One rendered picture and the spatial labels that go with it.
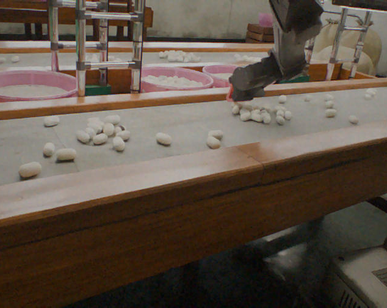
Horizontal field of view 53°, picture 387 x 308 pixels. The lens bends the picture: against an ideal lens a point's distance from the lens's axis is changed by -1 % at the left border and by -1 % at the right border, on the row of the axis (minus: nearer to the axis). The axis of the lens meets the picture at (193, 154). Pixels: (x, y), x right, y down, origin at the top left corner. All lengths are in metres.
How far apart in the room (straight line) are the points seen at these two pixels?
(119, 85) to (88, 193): 0.81
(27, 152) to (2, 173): 0.09
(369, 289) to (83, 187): 0.69
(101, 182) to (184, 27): 6.26
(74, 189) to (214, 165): 0.25
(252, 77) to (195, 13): 5.99
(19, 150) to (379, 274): 0.85
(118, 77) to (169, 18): 5.33
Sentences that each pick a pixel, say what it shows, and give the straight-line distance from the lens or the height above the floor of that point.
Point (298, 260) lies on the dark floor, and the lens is 1.81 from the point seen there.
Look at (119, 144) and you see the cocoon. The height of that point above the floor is 0.76.
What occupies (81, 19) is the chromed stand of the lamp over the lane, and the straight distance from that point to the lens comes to 0.99.
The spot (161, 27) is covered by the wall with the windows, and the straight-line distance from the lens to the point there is 6.60.
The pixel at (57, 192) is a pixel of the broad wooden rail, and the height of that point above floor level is 0.76.
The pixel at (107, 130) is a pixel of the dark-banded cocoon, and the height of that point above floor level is 0.76.
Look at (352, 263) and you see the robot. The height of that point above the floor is 0.47.
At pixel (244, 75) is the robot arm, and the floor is 0.87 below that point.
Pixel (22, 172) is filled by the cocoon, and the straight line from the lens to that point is 0.68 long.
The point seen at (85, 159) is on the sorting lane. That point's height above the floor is 0.74.
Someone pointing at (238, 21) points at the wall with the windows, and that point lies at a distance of 7.43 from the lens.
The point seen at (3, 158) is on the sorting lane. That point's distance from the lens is 0.76.
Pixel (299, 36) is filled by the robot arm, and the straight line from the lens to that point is 0.58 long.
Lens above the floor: 1.07
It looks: 25 degrees down
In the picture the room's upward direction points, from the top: 7 degrees clockwise
